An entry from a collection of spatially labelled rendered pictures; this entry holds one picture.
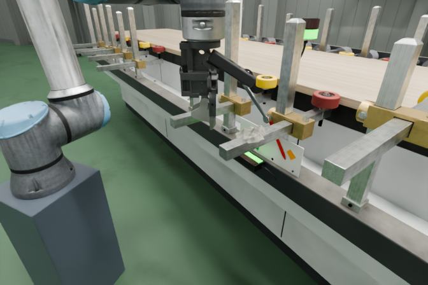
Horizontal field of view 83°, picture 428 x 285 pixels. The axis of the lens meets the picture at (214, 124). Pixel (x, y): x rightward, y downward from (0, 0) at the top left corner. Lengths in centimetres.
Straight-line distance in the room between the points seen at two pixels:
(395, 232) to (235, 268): 84
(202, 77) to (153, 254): 110
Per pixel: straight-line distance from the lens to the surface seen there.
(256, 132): 61
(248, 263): 140
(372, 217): 72
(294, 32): 67
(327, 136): 93
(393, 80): 58
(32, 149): 91
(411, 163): 86
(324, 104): 80
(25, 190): 98
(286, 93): 71
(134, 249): 149
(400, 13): 529
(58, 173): 97
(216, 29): 50
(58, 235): 102
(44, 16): 96
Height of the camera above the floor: 115
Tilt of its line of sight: 26 degrees down
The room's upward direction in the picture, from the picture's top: straight up
